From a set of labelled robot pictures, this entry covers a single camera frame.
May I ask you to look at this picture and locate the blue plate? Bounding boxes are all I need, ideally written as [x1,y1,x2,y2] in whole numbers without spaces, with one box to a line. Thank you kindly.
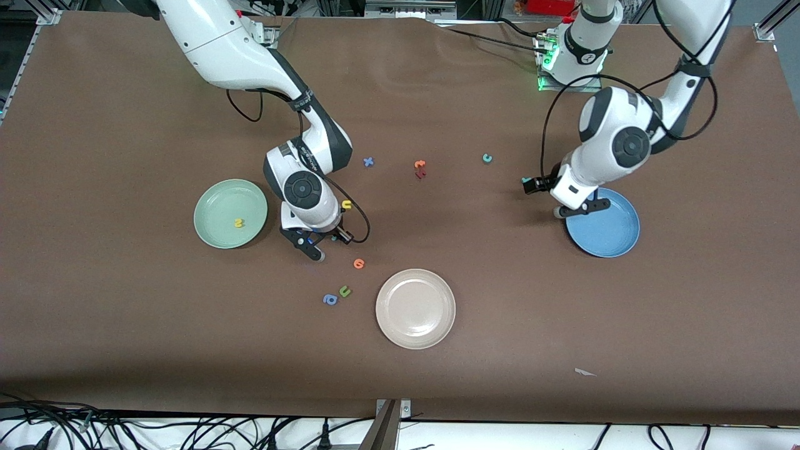
[565,187,641,258]

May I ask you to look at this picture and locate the beige plate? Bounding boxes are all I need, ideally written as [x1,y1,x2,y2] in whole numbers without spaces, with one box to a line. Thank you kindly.
[375,268,456,350]

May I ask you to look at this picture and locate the green plate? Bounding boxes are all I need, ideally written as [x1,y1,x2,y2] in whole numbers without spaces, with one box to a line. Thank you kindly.
[193,179,269,250]

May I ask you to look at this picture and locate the red box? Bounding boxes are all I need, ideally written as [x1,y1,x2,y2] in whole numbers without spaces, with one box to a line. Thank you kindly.
[525,0,577,16]

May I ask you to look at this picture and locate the grey metal device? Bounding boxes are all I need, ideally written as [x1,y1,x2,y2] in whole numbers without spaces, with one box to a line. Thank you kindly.
[364,0,458,19]

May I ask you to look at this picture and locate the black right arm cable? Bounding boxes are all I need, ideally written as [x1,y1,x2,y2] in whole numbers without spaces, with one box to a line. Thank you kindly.
[226,87,371,246]

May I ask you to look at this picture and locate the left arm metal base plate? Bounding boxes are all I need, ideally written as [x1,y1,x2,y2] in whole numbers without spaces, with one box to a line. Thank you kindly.
[536,32,604,93]

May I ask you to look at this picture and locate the black cable on table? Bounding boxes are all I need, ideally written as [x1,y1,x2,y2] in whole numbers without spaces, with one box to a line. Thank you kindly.
[437,17,551,51]

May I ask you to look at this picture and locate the metal table bracket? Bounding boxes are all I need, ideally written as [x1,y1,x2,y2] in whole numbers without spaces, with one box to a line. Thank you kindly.
[359,399,412,450]

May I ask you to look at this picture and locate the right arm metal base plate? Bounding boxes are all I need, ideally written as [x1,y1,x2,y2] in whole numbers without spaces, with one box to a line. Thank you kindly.
[247,25,279,48]

